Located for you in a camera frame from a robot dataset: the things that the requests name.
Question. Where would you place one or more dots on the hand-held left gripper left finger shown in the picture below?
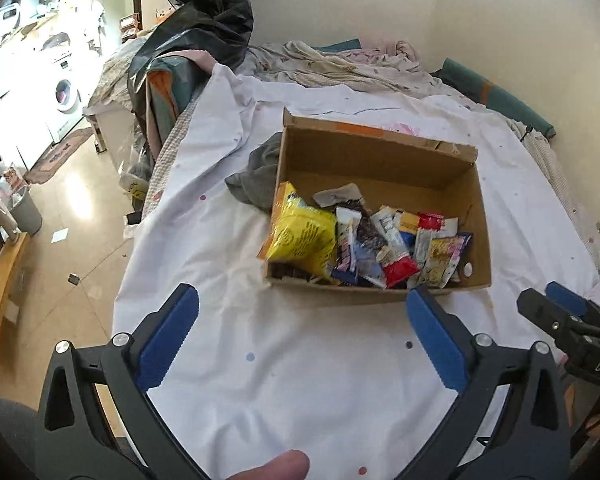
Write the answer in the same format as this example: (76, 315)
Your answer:
(167, 345)

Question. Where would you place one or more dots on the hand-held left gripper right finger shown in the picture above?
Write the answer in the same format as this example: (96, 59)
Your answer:
(435, 345)

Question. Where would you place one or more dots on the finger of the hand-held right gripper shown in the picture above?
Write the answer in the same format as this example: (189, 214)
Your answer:
(565, 296)
(540, 310)

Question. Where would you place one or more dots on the yellow pink cartoon packet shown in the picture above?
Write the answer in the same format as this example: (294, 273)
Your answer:
(445, 255)

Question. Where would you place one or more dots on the blue packet with yellow top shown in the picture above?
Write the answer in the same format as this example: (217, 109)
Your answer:
(407, 222)

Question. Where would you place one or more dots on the dark brown snack packet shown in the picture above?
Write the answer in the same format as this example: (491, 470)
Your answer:
(367, 235)

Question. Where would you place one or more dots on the white brown snack bar packet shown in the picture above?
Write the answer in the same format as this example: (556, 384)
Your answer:
(346, 230)

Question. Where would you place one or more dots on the yellow snack bag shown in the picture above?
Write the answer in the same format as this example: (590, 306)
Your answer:
(300, 235)

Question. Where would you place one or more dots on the silver white packet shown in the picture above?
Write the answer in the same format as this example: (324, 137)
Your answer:
(337, 195)

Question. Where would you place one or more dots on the brown cardboard box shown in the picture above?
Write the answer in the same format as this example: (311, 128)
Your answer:
(380, 170)

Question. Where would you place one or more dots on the person's left hand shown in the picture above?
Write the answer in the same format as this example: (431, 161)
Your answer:
(275, 465)

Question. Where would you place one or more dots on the small dark floor object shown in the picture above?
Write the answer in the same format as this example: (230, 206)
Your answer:
(72, 278)

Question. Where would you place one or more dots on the red white snack packet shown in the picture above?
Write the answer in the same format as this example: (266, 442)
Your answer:
(430, 220)

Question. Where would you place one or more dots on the beige knit blanket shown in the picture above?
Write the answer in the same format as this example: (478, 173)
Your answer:
(545, 155)

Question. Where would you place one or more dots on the white paper scrap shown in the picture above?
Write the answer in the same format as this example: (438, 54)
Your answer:
(60, 235)

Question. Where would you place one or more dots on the wooden chair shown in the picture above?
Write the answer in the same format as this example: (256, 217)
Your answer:
(0, 300)

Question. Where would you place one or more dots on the person's dark trouser leg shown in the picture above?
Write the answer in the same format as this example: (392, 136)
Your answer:
(5, 435)

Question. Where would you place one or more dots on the grey cloth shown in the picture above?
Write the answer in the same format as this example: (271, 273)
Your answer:
(260, 175)

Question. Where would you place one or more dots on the grey bin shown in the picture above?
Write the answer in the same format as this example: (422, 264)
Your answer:
(27, 210)

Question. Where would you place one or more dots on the teal cushion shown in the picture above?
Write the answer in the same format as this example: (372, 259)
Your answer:
(500, 100)

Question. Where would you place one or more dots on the patterned floor rug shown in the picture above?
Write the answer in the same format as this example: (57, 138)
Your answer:
(55, 155)

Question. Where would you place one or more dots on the white cabinet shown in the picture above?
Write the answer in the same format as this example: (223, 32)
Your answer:
(112, 130)

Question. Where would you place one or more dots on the white washing machine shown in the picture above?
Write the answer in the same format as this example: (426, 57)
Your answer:
(65, 92)

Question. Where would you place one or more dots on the crumpled floral bedding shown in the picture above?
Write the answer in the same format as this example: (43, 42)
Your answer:
(340, 62)

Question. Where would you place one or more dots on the black plastic bag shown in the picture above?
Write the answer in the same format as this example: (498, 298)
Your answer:
(200, 20)

